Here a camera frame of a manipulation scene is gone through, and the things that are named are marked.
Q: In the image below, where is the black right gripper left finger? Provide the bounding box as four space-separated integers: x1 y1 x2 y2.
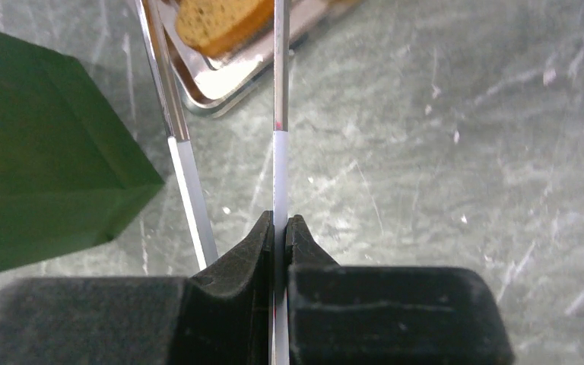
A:
0 211 273 364

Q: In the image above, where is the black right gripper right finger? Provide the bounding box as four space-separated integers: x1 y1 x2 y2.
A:
286 215 515 364

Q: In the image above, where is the green paper bag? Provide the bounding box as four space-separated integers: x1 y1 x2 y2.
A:
0 33 163 271

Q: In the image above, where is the metal baking tray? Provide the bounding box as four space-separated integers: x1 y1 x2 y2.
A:
157 1 357 116

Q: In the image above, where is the round seeded fake bread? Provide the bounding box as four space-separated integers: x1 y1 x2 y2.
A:
175 0 275 58

